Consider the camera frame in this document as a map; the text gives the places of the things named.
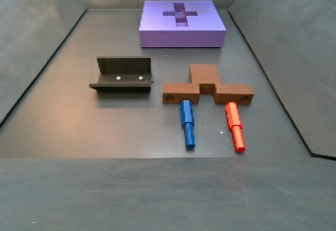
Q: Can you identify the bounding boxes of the blue peg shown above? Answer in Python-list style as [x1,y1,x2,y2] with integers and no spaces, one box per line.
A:
[180,100,196,150]

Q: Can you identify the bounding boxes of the red peg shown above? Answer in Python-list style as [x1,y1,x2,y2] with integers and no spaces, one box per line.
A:
[224,102,246,152]

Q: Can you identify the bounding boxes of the purple board with cross slot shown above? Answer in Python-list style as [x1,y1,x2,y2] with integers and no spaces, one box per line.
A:
[139,0,226,48]

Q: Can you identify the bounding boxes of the brown T-shaped block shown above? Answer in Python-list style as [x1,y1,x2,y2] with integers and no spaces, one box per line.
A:
[163,64,255,105]

